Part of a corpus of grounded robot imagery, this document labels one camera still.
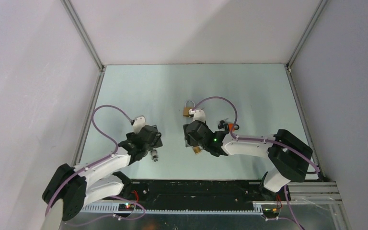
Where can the large brass padlock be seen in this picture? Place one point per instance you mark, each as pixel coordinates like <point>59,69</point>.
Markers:
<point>188,107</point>

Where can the small brass padlock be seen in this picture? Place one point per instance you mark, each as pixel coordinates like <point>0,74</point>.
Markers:
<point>197,150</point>

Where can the orange black padlock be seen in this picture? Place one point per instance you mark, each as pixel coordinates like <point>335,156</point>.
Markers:
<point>232,127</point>

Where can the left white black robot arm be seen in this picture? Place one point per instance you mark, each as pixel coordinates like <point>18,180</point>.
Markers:
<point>78,186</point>

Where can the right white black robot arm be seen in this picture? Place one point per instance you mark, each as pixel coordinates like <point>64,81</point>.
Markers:
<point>289,155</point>

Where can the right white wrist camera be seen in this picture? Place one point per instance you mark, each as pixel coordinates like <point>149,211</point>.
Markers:
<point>197,115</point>

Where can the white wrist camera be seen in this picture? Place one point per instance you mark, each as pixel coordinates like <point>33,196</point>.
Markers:
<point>197,115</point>
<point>138,123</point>

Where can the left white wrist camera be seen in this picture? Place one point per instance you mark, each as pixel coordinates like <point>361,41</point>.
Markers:
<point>138,123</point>

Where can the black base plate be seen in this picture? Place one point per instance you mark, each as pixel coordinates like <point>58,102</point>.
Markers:
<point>198,194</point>

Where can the slotted grey cable duct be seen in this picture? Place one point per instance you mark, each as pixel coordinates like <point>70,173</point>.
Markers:
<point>121,208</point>

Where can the left aluminium frame post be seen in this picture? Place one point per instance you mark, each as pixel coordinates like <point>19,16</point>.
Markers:
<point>80,28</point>

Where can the aluminium frame post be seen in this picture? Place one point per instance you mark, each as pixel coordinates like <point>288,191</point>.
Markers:
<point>80,28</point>
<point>305,35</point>

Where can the right aluminium frame post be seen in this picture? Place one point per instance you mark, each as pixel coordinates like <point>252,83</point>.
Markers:
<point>305,35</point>

